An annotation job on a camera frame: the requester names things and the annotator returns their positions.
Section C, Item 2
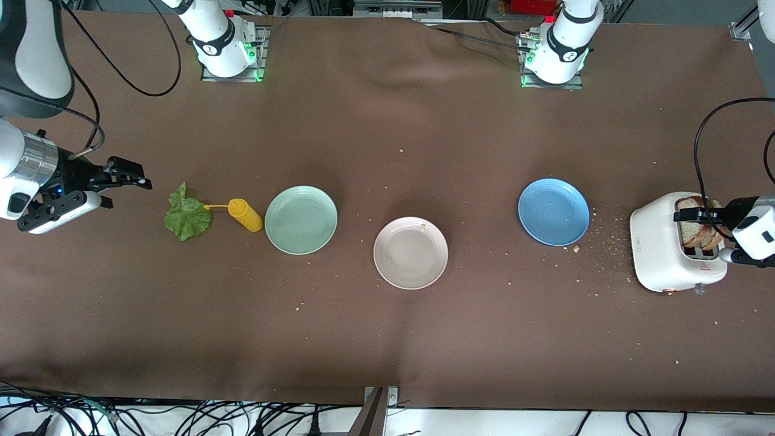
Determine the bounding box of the grey equipment box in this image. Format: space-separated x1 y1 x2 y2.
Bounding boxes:
353 0 444 19

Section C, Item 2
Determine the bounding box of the yellow mustard squeeze bottle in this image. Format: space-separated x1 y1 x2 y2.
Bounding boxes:
204 198 263 233

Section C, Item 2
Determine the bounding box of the long black left arm cable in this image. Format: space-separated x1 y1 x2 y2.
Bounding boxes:
693 97 775 240

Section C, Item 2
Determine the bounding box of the blue plate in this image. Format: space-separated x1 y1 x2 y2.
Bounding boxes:
518 178 590 246

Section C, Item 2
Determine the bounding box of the brown bread slice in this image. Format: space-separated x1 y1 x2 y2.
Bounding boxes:
675 196 708 248
701 199 728 252

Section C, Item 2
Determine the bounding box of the white toaster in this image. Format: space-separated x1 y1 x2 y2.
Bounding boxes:
630 191 728 296

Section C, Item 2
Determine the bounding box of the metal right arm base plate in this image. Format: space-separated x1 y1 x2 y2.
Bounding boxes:
201 24 268 83

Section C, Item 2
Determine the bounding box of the pale green plate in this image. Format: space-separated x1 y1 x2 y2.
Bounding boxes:
265 185 338 256

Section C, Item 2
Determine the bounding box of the dark metal bar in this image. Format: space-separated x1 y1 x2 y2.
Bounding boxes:
347 388 386 436

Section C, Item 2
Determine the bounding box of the grey metal bracket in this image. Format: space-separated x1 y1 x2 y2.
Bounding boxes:
363 386 400 408

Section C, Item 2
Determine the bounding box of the beige plate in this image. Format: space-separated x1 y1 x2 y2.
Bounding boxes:
373 217 449 290

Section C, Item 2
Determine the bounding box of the green lettuce leaf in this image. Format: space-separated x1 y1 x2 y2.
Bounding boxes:
164 182 214 242

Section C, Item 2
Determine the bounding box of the long black arm cable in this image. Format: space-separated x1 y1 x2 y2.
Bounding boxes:
693 97 775 240
61 0 182 97

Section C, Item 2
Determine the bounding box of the aluminium frame profile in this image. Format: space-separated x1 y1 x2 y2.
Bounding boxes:
730 0 762 42

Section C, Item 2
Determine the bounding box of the long black right arm cable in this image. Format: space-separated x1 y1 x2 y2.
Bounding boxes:
61 0 182 97

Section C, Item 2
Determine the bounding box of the brown tablecloth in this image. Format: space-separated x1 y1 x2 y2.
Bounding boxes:
0 11 775 412

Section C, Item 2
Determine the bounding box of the red box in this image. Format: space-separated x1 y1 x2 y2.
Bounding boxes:
509 0 559 16

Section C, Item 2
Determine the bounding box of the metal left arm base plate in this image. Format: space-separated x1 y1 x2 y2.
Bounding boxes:
519 30 585 91

